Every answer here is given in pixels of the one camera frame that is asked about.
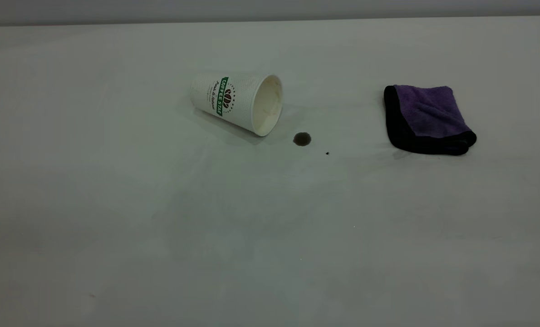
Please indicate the white paper coffee cup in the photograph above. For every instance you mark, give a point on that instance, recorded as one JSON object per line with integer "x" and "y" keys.
{"x": 242, "y": 100}

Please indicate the purple black-edged microfiber cloth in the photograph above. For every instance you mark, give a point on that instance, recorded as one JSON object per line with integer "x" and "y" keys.
{"x": 429, "y": 113}

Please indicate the dark coffee spill spot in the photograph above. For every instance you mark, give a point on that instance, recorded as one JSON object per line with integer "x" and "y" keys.
{"x": 302, "y": 139}

